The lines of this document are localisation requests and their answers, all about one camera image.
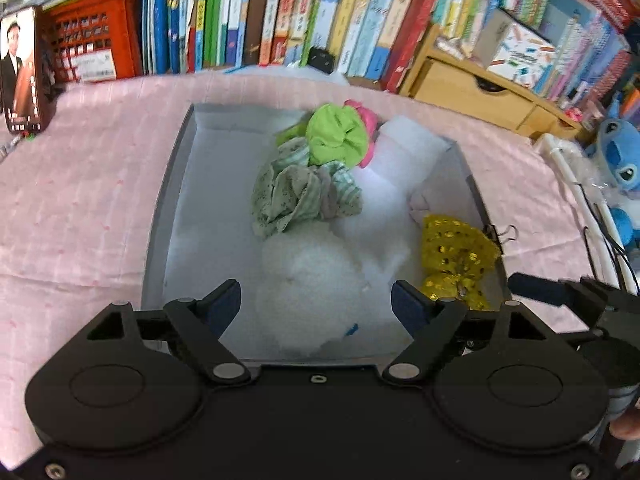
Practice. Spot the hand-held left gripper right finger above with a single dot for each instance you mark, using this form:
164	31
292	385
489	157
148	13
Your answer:
407	305

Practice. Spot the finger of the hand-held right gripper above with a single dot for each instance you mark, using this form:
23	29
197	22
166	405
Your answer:
535	287

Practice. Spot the white box with pencil print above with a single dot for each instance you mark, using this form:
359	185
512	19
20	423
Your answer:
520	50

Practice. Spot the green checked scrunchie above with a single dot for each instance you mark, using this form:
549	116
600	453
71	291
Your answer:
290	195

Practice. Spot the white tube lamp stand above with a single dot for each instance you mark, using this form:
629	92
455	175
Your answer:
555	152

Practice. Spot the row of blue spined books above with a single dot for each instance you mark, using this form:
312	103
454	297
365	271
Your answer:
585	45

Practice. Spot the gold sequin bow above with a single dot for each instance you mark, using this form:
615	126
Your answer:
450	245

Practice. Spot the pink scrunchie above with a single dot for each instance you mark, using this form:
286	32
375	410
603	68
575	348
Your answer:
367	120

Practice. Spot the pale pink cloth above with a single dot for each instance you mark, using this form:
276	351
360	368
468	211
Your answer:
419	205

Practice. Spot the red plastic crate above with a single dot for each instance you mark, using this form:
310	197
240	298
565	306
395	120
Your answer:
95	25

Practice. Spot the grey cardboard box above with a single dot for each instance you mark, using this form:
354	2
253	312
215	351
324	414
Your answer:
210	185

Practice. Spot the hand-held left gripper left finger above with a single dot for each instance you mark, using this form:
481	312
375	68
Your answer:
227	302

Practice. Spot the small black box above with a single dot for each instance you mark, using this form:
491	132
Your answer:
320	60

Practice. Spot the person's right hand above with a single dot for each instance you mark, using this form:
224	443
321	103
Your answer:
627	426

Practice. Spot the lime green scrunchie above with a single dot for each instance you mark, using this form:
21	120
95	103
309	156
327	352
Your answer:
335	132

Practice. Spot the pink tablecloth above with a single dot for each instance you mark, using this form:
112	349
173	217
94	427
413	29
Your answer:
90	185

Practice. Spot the book with man portrait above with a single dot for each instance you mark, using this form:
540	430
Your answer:
22	70

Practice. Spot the blue alien plush toy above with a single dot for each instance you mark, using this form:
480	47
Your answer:
620	160

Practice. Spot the wooden drawer organizer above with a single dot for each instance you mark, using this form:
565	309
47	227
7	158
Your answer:
450	80

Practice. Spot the white fluffy plush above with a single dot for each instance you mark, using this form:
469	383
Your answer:
310	280

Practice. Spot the small pink toy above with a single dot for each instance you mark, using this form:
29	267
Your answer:
577	111

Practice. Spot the row of tall picture books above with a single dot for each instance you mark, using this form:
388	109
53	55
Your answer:
260	10

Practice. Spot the black binder clip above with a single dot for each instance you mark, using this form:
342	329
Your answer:
492	235

